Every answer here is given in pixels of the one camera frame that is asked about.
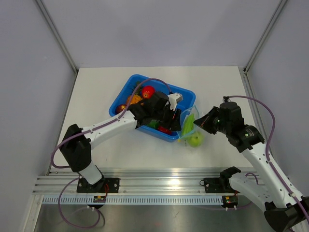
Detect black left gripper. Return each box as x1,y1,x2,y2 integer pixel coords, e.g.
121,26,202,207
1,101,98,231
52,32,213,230
152,103,181,132

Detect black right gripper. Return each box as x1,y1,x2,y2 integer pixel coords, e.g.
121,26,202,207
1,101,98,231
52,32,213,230
194,106,231,135

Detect clear zip top bag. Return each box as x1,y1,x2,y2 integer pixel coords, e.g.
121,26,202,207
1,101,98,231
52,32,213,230
177,105,204,148

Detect green apple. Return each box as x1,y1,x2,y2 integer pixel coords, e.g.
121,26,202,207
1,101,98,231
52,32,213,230
187,131,204,147

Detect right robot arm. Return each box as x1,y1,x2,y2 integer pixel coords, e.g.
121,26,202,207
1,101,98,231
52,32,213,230
194,102,309,232

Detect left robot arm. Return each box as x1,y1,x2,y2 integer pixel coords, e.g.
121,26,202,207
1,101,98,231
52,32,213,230
59,91,183,192

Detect red tomato front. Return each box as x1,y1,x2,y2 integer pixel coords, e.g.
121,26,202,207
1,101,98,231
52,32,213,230
158,126,172,135

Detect red tomato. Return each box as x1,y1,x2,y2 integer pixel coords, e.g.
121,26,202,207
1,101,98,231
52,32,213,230
141,86,155,99
158,126,172,135

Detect green lettuce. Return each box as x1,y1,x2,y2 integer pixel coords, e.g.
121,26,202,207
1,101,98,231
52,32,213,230
147,120,159,130

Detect red tomato back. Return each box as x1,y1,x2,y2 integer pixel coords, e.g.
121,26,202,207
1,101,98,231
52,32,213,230
141,86,155,99

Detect orange pineapple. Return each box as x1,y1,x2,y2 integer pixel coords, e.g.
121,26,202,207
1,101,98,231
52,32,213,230
126,81,143,105

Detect blue plastic bin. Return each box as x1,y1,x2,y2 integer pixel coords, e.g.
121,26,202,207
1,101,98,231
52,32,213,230
109,74,196,142

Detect dark red fruit left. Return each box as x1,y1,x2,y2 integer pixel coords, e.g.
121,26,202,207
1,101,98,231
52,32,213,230
115,104,127,114

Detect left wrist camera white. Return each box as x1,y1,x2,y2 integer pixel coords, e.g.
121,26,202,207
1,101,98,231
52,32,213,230
168,93,183,111

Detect aluminium mounting rail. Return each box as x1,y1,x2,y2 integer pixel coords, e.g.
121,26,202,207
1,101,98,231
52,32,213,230
30,167,225,196

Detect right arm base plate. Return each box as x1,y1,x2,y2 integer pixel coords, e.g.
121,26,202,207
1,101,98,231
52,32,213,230
199,166,241,193

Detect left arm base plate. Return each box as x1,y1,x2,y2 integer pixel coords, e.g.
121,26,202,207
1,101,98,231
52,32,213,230
76,177,120,193

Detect white slotted cable duct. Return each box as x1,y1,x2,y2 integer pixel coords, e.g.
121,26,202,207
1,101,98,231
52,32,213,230
42,195,223,205

